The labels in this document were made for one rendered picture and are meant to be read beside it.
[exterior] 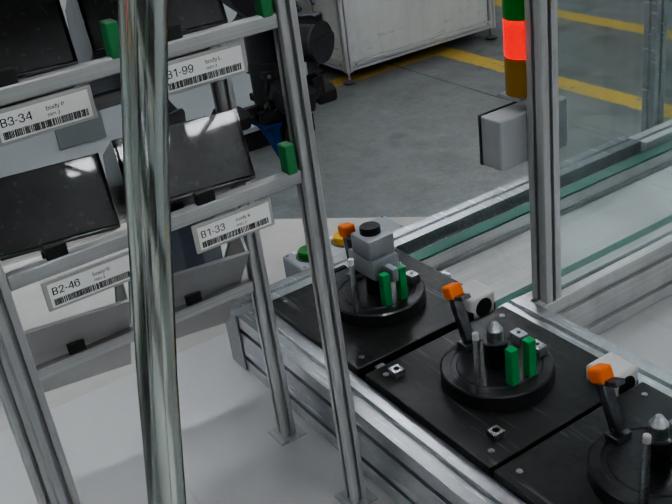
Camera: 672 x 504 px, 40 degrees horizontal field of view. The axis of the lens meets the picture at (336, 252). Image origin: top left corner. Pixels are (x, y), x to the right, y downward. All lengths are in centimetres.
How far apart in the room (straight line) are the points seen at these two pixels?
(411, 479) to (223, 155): 44
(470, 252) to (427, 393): 46
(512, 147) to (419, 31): 457
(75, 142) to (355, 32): 194
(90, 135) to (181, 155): 341
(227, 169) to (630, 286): 74
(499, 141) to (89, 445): 71
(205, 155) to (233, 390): 55
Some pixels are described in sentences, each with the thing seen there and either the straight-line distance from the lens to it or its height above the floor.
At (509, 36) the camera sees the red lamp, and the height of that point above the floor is 134.
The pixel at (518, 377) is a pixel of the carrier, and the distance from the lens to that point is 114.
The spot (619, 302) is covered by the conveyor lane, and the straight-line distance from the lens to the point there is 148.
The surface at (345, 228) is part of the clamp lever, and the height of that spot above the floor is 107.
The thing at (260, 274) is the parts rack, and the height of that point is 112.
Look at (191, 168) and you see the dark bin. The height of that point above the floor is 133.
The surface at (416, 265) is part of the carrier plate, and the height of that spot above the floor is 97.
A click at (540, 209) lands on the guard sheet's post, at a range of 129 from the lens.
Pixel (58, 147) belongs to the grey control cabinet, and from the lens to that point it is 433.
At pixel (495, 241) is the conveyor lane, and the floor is 92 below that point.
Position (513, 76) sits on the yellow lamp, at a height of 129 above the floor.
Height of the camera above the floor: 167
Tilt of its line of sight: 27 degrees down
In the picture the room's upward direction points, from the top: 8 degrees counter-clockwise
